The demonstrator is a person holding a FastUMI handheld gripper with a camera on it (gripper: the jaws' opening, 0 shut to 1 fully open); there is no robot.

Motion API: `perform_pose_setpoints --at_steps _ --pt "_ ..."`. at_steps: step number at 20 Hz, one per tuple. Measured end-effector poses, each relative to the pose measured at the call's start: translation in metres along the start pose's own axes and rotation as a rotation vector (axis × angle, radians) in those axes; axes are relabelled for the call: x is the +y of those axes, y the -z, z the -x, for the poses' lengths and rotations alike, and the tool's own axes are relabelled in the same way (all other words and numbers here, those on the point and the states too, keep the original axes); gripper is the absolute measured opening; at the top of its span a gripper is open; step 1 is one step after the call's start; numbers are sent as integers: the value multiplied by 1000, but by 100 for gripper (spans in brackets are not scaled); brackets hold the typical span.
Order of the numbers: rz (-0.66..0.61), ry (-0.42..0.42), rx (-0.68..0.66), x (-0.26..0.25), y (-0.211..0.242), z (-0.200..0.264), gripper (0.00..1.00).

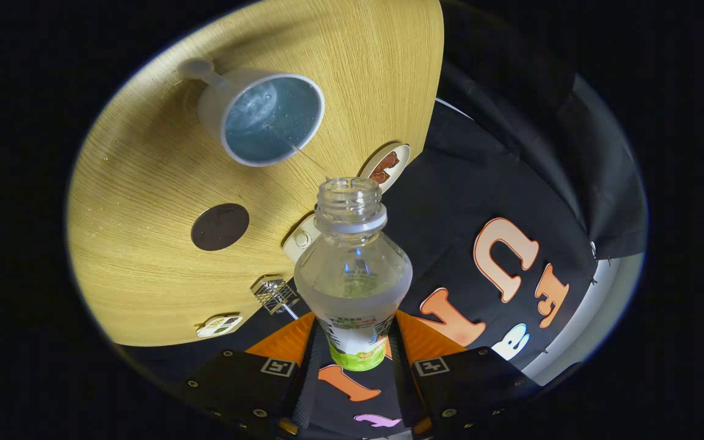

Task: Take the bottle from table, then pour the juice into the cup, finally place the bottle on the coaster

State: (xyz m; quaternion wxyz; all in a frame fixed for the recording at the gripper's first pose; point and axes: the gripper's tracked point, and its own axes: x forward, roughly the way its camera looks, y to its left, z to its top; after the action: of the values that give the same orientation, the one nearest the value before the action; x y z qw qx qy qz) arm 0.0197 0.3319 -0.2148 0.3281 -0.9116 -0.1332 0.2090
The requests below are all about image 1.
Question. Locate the white cup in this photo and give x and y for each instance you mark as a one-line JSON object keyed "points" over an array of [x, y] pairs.
{"points": [[214, 104]]}

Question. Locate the clear plastic juice bottle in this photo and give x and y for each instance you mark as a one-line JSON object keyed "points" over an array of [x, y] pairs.
{"points": [[352, 275]]}

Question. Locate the white round plate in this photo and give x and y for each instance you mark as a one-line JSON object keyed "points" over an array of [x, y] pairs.
{"points": [[403, 154]]}

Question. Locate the metal spoon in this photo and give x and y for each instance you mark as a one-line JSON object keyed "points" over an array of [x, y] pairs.
{"points": [[289, 312]]}

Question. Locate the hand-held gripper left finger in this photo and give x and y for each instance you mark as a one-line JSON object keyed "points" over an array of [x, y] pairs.
{"points": [[248, 385]]}

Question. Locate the brown meat piece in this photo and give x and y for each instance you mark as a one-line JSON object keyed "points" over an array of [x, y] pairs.
{"points": [[390, 160], [379, 176]]}

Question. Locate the white divided bean dish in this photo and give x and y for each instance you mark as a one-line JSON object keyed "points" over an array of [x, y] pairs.
{"points": [[219, 327]]}

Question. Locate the wooden table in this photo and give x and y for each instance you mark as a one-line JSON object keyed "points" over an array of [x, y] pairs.
{"points": [[144, 183]]}

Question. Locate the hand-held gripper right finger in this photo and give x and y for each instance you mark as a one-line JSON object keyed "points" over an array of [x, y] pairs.
{"points": [[474, 385]]}

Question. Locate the dark round coaster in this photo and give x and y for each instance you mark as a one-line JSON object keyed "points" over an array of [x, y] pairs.
{"points": [[220, 227]]}

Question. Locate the white toaster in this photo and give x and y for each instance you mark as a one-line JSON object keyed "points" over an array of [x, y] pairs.
{"points": [[298, 241]]}

